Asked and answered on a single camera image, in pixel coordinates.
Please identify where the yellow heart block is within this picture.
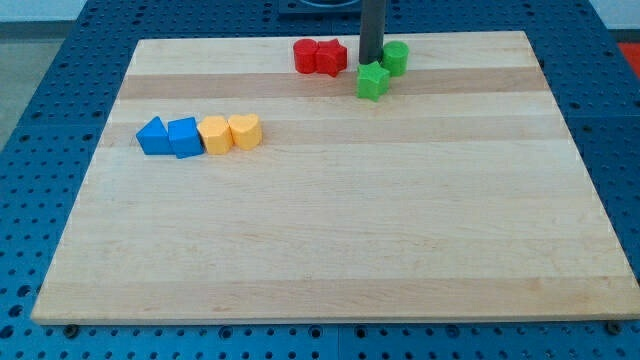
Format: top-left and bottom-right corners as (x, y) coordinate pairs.
(228, 114), (262, 150)

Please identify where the wooden board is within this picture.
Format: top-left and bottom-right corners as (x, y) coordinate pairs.
(32, 31), (639, 325)

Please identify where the green star block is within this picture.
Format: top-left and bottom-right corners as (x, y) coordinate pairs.
(356, 61), (390, 102)

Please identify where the yellow hexagon block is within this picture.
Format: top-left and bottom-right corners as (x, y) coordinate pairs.
(197, 116), (234, 155)

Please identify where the red star block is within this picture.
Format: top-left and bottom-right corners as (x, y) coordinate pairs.
(315, 38), (348, 77)

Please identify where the red cylinder block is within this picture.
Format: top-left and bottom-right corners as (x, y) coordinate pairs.
(293, 38), (318, 74)

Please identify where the blue cube block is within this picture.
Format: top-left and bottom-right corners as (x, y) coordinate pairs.
(168, 117), (204, 159)

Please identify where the green cylinder block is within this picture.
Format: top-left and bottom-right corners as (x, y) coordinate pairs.
(382, 41), (409, 77)

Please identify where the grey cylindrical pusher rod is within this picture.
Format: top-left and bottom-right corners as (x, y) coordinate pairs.
(358, 0), (387, 65)

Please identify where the blue triangle block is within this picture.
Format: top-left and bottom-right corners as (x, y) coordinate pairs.
(136, 116), (174, 155)

